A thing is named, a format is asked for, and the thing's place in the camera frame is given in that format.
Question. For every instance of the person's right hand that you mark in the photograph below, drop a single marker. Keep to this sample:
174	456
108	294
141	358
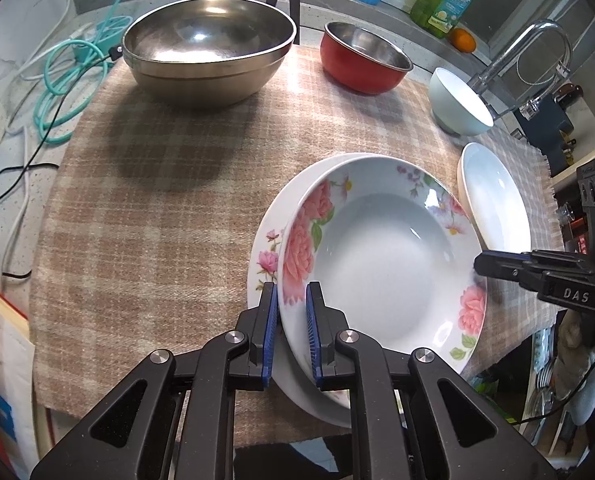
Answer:
575	332

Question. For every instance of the red steel bowl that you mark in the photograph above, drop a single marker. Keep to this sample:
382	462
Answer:
357	67

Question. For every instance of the deep floral plate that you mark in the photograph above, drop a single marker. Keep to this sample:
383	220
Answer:
387	270

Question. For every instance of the orange fruit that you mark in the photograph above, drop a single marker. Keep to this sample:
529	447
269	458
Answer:
462	40

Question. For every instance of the beige plaid cloth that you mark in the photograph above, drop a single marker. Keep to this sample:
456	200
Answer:
167	220

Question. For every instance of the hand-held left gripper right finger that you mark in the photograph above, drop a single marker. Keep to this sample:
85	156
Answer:
313	340

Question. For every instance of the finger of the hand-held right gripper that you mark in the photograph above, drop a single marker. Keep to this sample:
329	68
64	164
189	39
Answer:
502	266

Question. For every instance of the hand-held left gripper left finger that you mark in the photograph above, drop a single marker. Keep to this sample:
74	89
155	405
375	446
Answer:
269	340

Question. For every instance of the shallow floral plate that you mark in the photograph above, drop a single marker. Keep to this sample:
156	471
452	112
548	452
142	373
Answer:
267	260

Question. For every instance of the large steel bowl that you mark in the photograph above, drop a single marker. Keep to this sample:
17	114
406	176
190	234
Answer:
207	50

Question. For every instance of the light blue bowl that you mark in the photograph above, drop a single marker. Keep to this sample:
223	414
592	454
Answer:
460	102

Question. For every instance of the chrome faucet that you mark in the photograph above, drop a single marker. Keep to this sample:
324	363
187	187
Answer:
515	55

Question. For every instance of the plain white plate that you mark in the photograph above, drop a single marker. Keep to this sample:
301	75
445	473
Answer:
495	200

